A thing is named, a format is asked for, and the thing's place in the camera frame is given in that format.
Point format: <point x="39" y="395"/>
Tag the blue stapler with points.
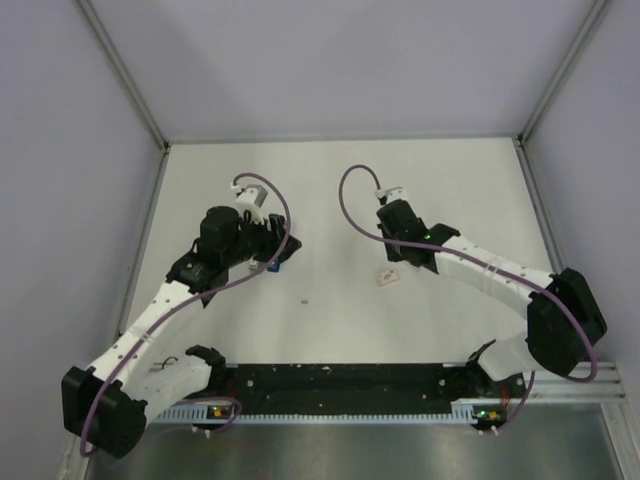
<point x="274" y="267"/>

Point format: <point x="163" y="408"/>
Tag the aluminium frame post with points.
<point x="128" y="85"/>
<point x="595" y="16"/>

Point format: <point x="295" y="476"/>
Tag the right aluminium frame post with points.
<point x="595" y="16"/>

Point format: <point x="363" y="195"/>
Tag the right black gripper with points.
<point x="392" y="255"/>

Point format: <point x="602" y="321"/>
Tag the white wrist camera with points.
<point x="249" y="201"/>
<point x="392" y="194"/>

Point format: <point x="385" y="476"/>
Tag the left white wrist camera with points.
<point x="249" y="201"/>

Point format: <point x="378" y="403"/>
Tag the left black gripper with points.
<point x="269" y="244"/>

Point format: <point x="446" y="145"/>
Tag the left aluminium frame post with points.
<point x="128" y="85"/>

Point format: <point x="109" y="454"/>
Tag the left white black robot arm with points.
<point x="110" y="403"/>

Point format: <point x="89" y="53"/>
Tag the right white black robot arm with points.
<point x="563" y="321"/>

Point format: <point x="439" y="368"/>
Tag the white staple box with red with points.
<point x="386" y="277"/>

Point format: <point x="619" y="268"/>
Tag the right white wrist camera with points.
<point x="392" y="194"/>

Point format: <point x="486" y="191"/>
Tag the grey slotted cable duct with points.
<point x="202" y="414"/>

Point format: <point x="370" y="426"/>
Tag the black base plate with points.
<point x="358" y="388"/>

